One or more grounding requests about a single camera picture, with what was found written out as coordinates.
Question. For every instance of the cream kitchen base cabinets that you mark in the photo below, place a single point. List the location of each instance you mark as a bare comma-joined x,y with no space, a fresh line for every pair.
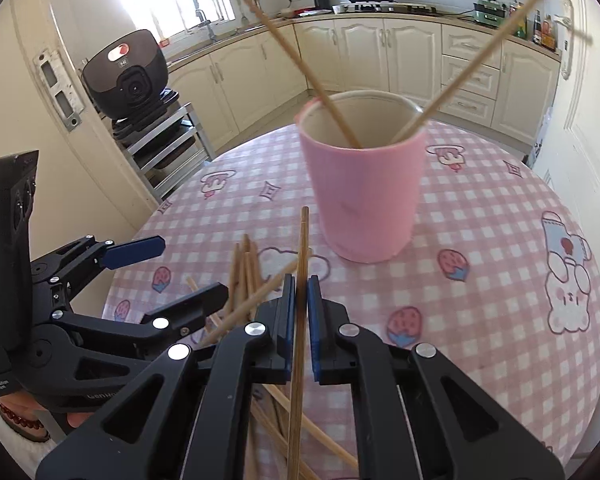
360,55

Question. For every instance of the single wooden chopstick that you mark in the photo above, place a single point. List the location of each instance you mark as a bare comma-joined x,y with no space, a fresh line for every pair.
290,50
302,250
480,55

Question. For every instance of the cream door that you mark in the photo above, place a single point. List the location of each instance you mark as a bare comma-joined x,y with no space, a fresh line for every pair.
40,20

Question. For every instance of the white panel door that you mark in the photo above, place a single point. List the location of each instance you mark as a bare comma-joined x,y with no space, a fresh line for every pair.
590,160

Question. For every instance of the green countertop appliance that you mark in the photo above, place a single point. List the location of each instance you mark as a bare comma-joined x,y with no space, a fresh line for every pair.
490,14

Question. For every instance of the metal shelf rack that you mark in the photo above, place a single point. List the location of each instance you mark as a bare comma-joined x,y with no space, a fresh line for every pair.
190,115

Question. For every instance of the pink cup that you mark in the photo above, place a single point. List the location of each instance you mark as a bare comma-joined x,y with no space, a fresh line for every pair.
365,200

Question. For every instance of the metal door latch plate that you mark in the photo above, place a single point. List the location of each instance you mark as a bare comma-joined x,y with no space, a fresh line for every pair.
55,95

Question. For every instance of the black rice cooker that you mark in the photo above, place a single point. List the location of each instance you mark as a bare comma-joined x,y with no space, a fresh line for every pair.
130,60

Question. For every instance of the black kettle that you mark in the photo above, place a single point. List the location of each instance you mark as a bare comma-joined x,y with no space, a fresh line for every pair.
321,1

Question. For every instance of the chrome faucet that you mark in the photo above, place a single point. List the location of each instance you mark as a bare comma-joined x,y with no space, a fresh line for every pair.
205,22

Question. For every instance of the amber sauce bottle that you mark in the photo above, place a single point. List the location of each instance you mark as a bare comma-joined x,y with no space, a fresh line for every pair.
549,35

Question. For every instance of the dark sauce bottle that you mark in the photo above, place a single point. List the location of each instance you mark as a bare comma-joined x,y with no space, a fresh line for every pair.
537,30

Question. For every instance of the bunch of wooden chopsticks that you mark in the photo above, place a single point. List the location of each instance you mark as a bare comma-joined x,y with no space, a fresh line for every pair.
240,280

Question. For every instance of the gas stove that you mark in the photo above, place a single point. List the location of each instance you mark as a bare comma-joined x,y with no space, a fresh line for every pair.
380,8

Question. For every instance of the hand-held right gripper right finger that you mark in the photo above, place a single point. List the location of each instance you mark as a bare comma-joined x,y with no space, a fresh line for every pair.
314,330

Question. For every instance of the person's left forearm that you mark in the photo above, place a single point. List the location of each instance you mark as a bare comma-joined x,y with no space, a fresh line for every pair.
5,455

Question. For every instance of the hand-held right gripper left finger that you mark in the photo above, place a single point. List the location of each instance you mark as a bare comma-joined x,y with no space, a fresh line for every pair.
289,310

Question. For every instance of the pink checked tablecloth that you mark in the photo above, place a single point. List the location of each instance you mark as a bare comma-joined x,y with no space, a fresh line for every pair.
480,240

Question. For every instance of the person's left hand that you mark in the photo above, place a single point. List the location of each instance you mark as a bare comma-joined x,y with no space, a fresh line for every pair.
77,420

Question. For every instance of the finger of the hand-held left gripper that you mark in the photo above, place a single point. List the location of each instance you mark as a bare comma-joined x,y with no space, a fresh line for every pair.
130,252
195,305

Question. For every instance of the green bottle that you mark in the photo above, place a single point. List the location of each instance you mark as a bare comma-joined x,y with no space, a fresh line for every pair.
519,22

